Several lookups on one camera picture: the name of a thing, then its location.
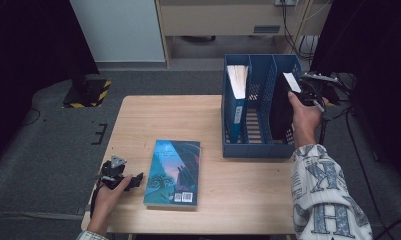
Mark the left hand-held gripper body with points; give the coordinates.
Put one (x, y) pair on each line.
(114, 173)

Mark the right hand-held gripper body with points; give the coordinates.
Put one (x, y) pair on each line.
(311, 93)

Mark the black book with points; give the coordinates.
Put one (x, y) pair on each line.
(281, 113)

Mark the teal illustrated book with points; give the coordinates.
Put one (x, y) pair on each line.
(173, 173)

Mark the bright blue book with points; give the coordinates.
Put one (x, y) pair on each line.
(238, 83)

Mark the blue file rack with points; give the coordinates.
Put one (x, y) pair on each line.
(254, 151)

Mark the person's left hand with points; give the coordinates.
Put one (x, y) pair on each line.
(106, 201)

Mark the person's right hand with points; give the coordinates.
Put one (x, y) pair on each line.
(306, 123)

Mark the black stand base striped tape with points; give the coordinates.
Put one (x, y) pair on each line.
(88, 95)
(333, 96)

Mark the grey tape piece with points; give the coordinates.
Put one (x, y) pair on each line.
(82, 210)

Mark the black curtain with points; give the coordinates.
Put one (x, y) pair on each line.
(28, 50)
(378, 66)

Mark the grey label plate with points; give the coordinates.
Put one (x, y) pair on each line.
(266, 29)

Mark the white power strip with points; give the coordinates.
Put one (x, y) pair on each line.
(285, 2)

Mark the beige wooden desk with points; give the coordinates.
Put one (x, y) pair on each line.
(221, 20)

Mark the white cabinet panel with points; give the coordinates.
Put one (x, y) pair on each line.
(118, 30)

